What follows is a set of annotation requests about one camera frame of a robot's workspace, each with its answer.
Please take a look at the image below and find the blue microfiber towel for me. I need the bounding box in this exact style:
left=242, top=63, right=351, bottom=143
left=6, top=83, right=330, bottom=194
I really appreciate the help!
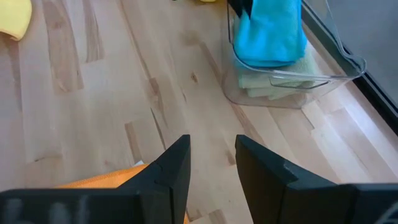
left=233, top=0, right=308, bottom=68

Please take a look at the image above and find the green microfiber towel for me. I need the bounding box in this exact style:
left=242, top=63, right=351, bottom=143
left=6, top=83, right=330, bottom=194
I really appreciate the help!
left=238, top=43, right=321, bottom=101

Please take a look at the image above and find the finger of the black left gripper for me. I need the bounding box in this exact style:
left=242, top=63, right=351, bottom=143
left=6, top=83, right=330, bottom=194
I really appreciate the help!
left=228, top=0, right=246, bottom=19
left=244, top=0, right=254, bottom=19

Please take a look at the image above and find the orange microfiber towel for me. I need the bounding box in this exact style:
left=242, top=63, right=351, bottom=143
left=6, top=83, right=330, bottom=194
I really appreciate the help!
left=55, top=163, right=190, bottom=224

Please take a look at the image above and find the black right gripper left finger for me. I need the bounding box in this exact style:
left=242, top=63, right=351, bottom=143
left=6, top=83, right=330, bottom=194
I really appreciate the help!
left=0, top=134, right=192, bottom=224

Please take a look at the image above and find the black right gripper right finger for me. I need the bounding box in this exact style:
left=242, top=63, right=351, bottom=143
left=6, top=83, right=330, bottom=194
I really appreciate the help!
left=235, top=134, right=398, bottom=224

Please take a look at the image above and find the clear plastic bin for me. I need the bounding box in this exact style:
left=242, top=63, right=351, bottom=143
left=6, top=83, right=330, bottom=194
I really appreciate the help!
left=221, top=0, right=368, bottom=110

